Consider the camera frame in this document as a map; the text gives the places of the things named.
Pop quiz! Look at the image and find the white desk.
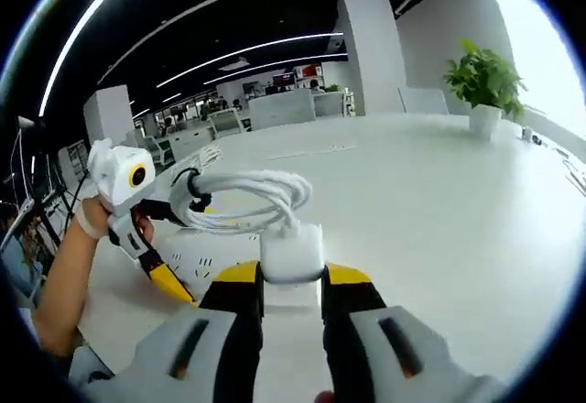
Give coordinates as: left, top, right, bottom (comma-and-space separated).
75, 112, 586, 403

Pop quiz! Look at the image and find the black tripod stand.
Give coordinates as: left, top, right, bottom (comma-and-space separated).
0, 115, 63, 249

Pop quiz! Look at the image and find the green potted plant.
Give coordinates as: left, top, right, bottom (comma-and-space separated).
442, 39, 528, 121

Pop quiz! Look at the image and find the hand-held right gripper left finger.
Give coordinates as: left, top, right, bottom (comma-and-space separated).
104, 259, 266, 403

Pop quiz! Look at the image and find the person's left hand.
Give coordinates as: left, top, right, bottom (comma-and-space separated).
75, 195, 156, 245

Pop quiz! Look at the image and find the flat desk cable cover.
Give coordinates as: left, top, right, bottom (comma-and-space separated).
264, 143, 358, 162

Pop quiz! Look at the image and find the white charger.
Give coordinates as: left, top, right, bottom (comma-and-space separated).
259, 223, 324, 285

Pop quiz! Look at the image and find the loose desk clutter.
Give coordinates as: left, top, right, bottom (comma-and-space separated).
559, 154, 586, 194

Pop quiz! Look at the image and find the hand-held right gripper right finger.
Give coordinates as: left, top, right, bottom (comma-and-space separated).
321, 263, 505, 403

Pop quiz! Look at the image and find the ceiling air vent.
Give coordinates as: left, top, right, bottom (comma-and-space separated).
218, 56, 251, 72

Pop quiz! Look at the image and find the white plant pot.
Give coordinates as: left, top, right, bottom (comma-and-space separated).
468, 103, 504, 141

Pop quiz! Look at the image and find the white charger cable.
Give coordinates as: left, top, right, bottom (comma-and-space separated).
168, 168, 315, 235

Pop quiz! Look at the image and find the large bright window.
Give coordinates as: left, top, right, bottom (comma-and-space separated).
480, 0, 586, 141

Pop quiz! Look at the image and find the white power strip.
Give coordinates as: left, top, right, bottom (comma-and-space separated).
157, 231, 321, 313

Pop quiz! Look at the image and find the long curved ceiling light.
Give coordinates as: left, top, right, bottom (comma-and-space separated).
38, 0, 144, 118

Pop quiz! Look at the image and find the person's white clothing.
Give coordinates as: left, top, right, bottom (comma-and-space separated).
68, 345, 116, 394

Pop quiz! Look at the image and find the white office workstation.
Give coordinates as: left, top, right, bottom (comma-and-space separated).
157, 124, 217, 162

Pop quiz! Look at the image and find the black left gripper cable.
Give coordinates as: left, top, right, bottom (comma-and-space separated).
67, 176, 93, 214

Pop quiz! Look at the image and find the white coiled cable bundle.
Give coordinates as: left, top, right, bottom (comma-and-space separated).
194, 143, 223, 169

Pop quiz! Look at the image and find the linear ceiling light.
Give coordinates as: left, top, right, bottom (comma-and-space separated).
155, 32, 345, 89
201, 52, 349, 86

